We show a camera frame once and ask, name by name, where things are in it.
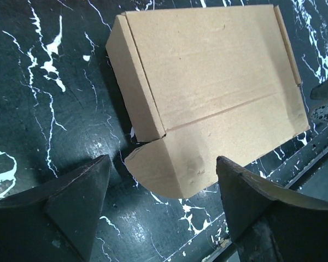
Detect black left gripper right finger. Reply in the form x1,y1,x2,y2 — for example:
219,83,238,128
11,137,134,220
216,156,328,261

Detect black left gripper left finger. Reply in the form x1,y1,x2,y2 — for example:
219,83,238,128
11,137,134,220
0,155,111,261

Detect brown cardboard box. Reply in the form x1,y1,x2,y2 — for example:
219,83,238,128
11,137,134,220
106,4,309,199

